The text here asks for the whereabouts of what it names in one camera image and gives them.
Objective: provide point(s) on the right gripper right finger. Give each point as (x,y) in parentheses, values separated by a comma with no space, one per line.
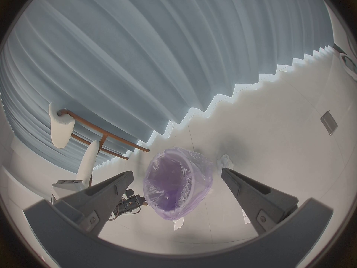
(256,202)

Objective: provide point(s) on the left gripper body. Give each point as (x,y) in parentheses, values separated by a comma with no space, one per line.
(135,202)

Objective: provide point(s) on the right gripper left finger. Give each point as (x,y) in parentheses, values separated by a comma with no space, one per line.
(100,202)

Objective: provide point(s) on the purple plastic bag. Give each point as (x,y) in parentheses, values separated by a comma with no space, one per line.
(164,177)

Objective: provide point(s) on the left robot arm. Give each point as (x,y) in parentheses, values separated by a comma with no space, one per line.
(67,188)

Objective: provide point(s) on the white trash bin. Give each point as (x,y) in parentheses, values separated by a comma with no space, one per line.
(199,180)

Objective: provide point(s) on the white cushioned wooden chair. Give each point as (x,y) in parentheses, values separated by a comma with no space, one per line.
(60,130)

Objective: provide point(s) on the pale blue curtain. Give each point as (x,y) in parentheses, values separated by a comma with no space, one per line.
(139,52)

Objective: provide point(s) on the white oval basin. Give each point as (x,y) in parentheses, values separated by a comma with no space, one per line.
(348,63)

